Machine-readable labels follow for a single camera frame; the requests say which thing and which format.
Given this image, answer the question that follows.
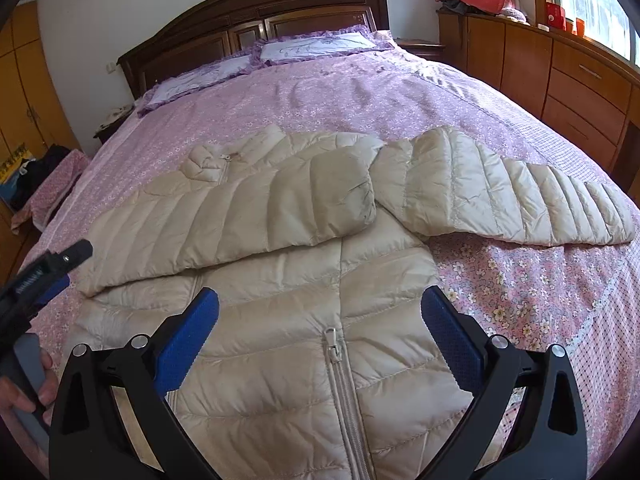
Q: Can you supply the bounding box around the person's left hand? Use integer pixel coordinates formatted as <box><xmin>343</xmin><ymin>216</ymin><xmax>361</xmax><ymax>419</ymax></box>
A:
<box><xmin>0</xmin><ymin>347</ymin><xmax>57</xmax><ymax>427</ymax></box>

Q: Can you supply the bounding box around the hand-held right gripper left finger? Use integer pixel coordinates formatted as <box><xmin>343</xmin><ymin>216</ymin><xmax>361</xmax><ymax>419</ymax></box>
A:
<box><xmin>49</xmin><ymin>287</ymin><xmax>236</xmax><ymax>480</ymax></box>

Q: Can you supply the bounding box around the pink floral bedspread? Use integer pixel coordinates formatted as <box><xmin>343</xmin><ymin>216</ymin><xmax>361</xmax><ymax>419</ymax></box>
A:
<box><xmin>10</xmin><ymin>30</ymin><xmax>640</xmax><ymax>480</ymax></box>

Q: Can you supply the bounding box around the dark wooden nightstand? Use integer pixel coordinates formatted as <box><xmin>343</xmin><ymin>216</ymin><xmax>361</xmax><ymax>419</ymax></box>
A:
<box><xmin>92</xmin><ymin>104</ymin><xmax>137</xmax><ymax>147</ymax></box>
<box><xmin>395</xmin><ymin>37</ymin><xmax>447</xmax><ymax>62</ymax></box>

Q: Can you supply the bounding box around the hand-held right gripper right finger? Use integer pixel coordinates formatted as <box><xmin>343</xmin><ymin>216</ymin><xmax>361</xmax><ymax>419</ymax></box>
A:
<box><xmin>400</xmin><ymin>285</ymin><xmax>588</xmax><ymax>480</ymax></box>

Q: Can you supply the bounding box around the dark wooden headboard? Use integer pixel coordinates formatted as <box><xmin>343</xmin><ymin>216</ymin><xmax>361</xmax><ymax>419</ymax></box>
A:
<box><xmin>116</xmin><ymin>0</ymin><xmax>392</xmax><ymax>103</ymax></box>

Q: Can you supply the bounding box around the window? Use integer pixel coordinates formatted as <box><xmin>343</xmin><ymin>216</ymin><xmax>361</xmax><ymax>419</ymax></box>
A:
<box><xmin>546</xmin><ymin>0</ymin><xmax>640</xmax><ymax>67</ymax></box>

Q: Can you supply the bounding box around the yellow wooden wardrobe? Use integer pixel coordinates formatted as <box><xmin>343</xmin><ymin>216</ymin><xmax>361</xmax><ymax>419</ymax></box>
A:
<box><xmin>0</xmin><ymin>0</ymin><xmax>85</xmax><ymax>281</ymax></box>

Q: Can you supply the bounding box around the purple frilled white pillow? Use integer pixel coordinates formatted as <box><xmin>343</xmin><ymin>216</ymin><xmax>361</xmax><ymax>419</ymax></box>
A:
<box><xmin>251</xmin><ymin>25</ymin><xmax>397</xmax><ymax>67</ymax></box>
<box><xmin>136</xmin><ymin>54</ymin><xmax>257</xmax><ymax>119</ymax></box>

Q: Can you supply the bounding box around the wooden drawer cabinet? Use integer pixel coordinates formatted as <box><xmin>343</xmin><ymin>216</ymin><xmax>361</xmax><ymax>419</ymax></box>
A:
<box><xmin>436</xmin><ymin>7</ymin><xmax>640</xmax><ymax>177</ymax></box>

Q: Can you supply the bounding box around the stool with pink cloth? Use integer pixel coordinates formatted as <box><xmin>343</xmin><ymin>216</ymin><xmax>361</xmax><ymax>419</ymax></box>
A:
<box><xmin>10</xmin><ymin>150</ymin><xmax>94</xmax><ymax>235</ymax></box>

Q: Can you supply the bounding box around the red box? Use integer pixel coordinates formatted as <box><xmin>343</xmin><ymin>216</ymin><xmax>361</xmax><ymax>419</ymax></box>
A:
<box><xmin>545</xmin><ymin>2</ymin><xmax>569</xmax><ymax>31</ymax></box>

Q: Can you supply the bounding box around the small clutter on nightstand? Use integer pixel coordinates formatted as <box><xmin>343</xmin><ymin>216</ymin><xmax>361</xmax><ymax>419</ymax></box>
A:
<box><xmin>101</xmin><ymin>104</ymin><xmax>134</xmax><ymax>129</ymax></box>

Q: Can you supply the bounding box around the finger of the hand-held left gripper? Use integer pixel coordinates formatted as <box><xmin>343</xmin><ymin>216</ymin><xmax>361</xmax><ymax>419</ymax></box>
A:
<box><xmin>42</xmin><ymin>240</ymin><xmax>95</xmax><ymax>278</ymax></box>
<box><xmin>34</xmin><ymin>275</ymin><xmax>71</xmax><ymax>307</ymax></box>

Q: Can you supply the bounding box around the dark clothes pile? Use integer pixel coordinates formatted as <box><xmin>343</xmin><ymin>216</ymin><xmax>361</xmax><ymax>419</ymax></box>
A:
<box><xmin>10</xmin><ymin>144</ymin><xmax>74</xmax><ymax>211</ymax></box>

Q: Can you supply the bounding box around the beige down jacket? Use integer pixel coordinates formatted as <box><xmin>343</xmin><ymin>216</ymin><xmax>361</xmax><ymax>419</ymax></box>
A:
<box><xmin>70</xmin><ymin>125</ymin><xmax>637</xmax><ymax>480</ymax></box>

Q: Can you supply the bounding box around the blue and yellow picture board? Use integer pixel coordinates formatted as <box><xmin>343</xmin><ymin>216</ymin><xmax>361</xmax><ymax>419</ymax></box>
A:
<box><xmin>0</xmin><ymin>144</ymin><xmax>32</xmax><ymax>203</ymax></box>

